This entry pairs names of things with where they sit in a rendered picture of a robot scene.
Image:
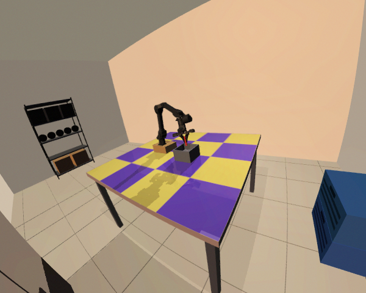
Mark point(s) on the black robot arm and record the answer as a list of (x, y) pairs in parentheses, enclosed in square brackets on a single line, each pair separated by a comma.
[(180, 117)]

